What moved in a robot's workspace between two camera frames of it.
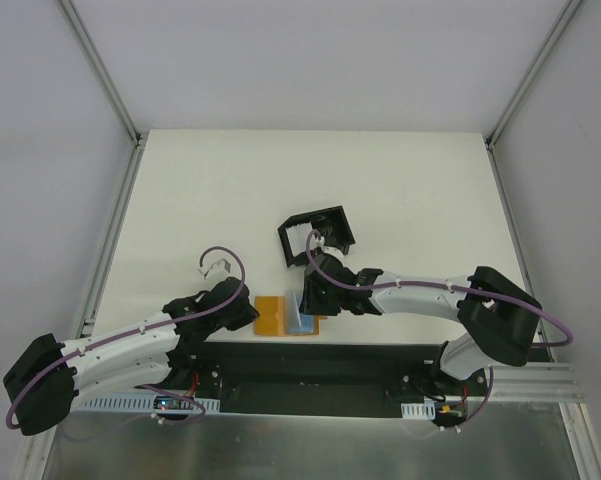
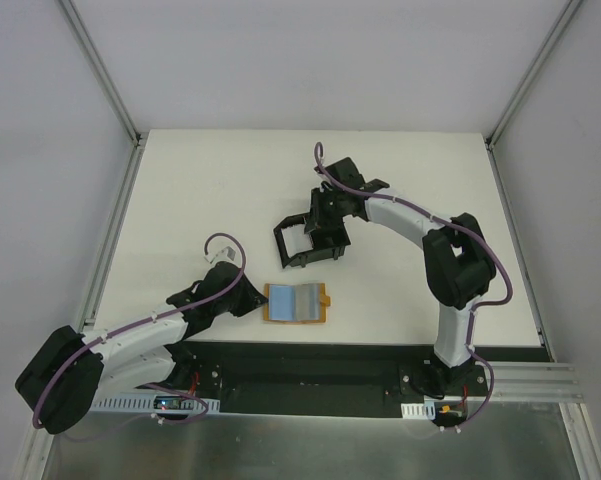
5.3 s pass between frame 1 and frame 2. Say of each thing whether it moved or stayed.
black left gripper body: moved
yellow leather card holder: moved
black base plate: stayed
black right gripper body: moved
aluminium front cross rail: stayed
